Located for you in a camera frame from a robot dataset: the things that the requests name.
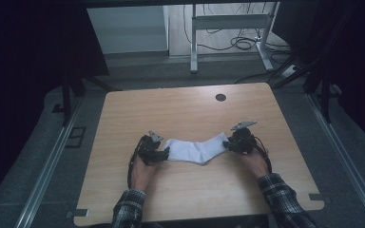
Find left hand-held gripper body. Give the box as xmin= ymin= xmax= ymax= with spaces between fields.
xmin=136 ymin=130 xmax=166 ymax=166

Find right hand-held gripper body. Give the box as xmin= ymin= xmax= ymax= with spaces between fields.
xmin=226 ymin=120 xmax=261 ymax=155

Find white sock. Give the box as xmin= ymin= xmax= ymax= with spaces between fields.
xmin=163 ymin=131 xmax=231 ymax=166

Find person's right hand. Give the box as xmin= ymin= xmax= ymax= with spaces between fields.
xmin=240 ymin=146 xmax=271 ymax=181

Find person's left hand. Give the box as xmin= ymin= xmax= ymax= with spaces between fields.
xmin=129 ymin=155 xmax=158 ymax=193

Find white power strip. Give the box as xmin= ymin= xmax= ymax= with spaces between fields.
xmin=279 ymin=64 xmax=298 ymax=79

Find black metal stand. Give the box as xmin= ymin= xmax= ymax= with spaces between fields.
xmin=59 ymin=70 xmax=122 ymax=127

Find black tripod stand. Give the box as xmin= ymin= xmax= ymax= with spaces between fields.
xmin=271 ymin=6 xmax=344 ymax=124

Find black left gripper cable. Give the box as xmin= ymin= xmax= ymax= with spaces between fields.
xmin=126 ymin=142 xmax=144 ymax=190

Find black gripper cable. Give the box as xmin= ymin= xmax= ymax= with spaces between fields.
xmin=252 ymin=135 xmax=273 ymax=174
xmin=126 ymin=142 xmax=144 ymax=190

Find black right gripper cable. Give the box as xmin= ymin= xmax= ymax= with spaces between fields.
xmin=252 ymin=135 xmax=273 ymax=174

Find black floor cables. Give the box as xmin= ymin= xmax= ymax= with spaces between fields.
xmin=182 ymin=2 xmax=293 ymax=85

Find aluminium floor rail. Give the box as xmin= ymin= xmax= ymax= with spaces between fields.
xmin=305 ymin=92 xmax=365 ymax=220
xmin=13 ymin=97 xmax=84 ymax=228

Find white metal desk frame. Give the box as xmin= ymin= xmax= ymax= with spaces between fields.
xmin=189 ymin=2 xmax=276 ymax=75

